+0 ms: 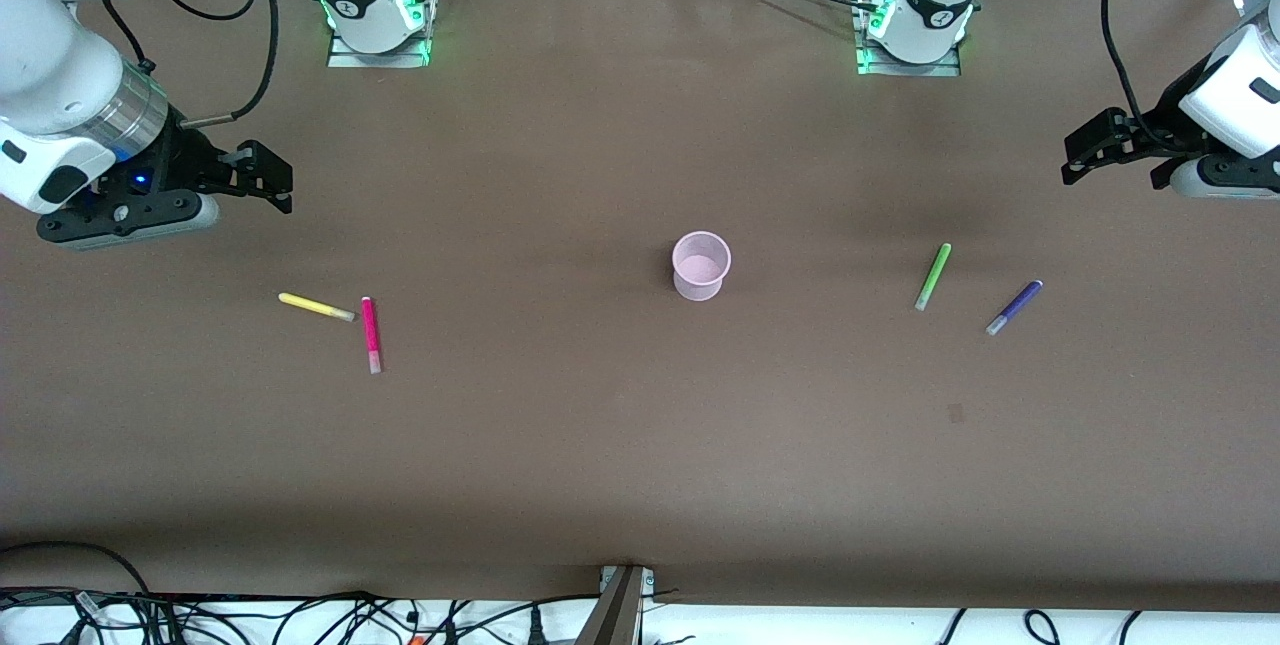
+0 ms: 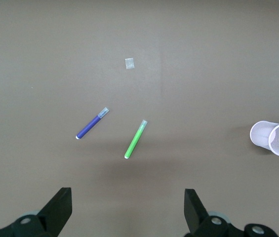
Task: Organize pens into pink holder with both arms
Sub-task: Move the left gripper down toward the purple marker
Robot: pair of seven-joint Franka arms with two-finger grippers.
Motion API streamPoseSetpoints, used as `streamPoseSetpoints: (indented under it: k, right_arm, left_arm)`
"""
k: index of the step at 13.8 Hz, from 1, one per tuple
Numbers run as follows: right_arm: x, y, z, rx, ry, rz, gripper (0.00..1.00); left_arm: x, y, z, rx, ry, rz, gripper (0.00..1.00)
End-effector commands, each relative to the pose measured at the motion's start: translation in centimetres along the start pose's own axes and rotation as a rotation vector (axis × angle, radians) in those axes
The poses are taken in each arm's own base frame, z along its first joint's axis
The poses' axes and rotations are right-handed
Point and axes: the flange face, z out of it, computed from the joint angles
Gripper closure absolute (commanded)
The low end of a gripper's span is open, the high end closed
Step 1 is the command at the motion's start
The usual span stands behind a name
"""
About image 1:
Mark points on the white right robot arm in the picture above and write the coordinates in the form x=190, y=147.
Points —
x=60, y=75

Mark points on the pink pen holder cup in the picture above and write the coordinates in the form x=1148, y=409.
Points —
x=701, y=267

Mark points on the green marker pen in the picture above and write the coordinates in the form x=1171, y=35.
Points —
x=933, y=277

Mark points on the purple marker pen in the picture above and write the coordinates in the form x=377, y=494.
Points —
x=1014, y=308

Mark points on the yellow marker pen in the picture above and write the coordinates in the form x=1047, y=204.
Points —
x=312, y=306

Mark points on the pink marker pen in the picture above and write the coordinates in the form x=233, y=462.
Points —
x=371, y=333

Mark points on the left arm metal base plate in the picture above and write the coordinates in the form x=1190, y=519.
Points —
x=910, y=69

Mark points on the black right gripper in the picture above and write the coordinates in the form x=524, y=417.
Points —
x=186, y=163

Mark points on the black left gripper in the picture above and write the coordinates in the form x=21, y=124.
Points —
x=1166, y=125

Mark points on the aluminium table post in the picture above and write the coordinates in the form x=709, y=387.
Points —
x=615, y=610

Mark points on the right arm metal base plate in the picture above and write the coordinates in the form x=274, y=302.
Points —
x=378, y=59

